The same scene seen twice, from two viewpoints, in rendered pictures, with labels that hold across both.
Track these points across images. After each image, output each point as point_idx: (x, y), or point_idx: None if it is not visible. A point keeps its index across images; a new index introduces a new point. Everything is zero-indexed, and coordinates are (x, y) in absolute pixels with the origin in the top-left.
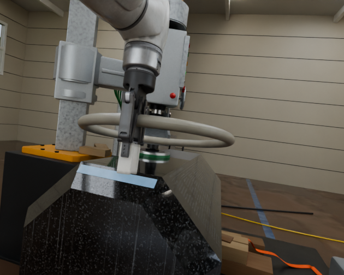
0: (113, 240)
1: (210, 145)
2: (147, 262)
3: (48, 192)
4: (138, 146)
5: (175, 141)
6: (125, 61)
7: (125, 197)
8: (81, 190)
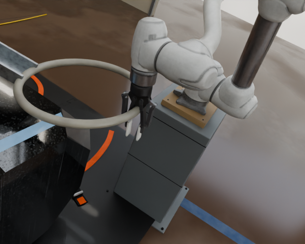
0: (47, 171)
1: (81, 65)
2: (68, 162)
3: None
4: (132, 119)
5: (43, 68)
6: (148, 84)
7: (53, 141)
8: (17, 165)
